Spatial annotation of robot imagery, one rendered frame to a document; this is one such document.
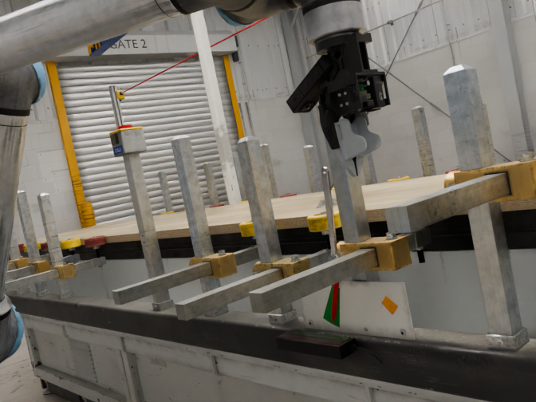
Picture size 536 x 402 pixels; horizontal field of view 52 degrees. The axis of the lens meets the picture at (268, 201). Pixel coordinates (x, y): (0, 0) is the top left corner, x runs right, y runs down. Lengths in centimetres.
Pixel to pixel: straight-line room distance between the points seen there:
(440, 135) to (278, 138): 325
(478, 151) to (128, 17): 54
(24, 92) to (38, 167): 770
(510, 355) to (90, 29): 78
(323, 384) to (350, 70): 67
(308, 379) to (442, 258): 38
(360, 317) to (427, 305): 23
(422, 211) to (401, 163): 947
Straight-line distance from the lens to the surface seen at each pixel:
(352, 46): 86
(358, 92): 83
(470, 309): 119
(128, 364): 249
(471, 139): 86
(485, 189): 77
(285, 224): 143
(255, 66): 1114
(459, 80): 86
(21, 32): 99
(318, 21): 87
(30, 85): 125
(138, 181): 160
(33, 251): 252
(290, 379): 131
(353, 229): 101
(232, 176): 282
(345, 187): 100
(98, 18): 90
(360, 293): 103
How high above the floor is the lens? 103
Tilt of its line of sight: 3 degrees down
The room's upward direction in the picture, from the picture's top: 11 degrees counter-clockwise
